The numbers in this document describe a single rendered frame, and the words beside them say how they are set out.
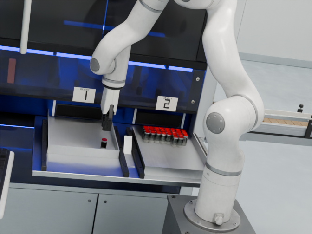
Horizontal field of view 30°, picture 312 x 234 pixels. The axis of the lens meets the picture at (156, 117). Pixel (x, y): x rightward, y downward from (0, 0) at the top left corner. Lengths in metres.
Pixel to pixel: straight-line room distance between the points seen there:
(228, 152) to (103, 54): 0.54
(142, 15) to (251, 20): 5.50
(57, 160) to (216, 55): 0.70
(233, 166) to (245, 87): 0.25
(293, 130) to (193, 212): 0.94
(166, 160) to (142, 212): 0.46
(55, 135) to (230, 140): 0.81
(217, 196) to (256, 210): 2.07
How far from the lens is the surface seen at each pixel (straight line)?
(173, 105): 2.39
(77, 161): 2.10
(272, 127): 2.69
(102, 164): 2.11
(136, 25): 1.95
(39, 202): 2.54
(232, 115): 1.70
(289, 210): 4.04
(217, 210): 1.89
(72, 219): 2.59
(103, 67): 1.98
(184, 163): 2.23
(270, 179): 4.39
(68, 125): 2.38
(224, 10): 1.82
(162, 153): 2.26
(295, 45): 7.69
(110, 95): 2.07
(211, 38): 1.77
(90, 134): 2.33
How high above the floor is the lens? 1.83
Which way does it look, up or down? 21 degrees down
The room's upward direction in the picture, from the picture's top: 11 degrees clockwise
